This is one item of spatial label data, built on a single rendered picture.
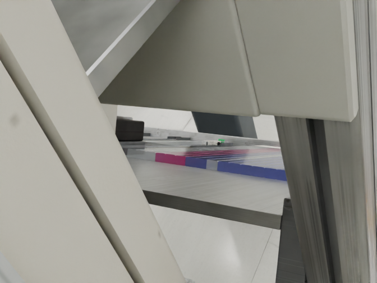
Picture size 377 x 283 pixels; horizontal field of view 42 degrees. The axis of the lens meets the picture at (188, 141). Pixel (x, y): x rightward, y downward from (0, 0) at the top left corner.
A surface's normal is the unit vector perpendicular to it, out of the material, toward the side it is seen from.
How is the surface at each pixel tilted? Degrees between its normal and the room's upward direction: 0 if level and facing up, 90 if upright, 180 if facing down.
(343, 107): 90
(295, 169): 90
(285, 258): 47
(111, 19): 0
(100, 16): 0
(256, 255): 0
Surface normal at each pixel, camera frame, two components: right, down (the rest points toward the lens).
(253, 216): -0.48, 0.00
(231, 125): -0.27, 0.68
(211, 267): -0.26, -0.73
